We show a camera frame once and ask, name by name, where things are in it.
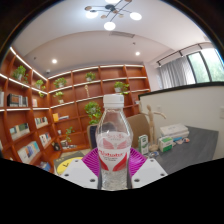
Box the ceiling air vent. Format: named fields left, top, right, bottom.
left=108, top=30, right=136, bottom=39

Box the branched ceiling lamp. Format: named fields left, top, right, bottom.
left=83, top=0, right=143, bottom=32

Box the grey curtain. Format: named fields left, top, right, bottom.
left=157, top=55, right=196, bottom=89

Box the window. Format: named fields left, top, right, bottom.
left=186, top=48, right=224, bottom=83

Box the small green white box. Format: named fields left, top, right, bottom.
left=158, top=136, right=174, bottom=153

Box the wooden artist mannequin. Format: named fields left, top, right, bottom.
left=140, top=104, right=167, bottom=153

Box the wooden shelf unit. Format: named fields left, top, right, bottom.
left=0, top=46, right=152, bottom=173

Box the stack of white boxes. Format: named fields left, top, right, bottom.
left=159, top=123, right=190, bottom=140

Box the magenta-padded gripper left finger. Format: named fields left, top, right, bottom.
left=60, top=148, right=101, bottom=190

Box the black curtain track rail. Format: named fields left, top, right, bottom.
left=157, top=41, right=214, bottom=66

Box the tall green white carton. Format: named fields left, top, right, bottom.
left=138, top=134, right=150, bottom=156

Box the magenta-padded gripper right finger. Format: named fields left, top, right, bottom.
left=128, top=147, right=168, bottom=190

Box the clear plastic water bottle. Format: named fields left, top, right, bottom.
left=95, top=93, right=133, bottom=191

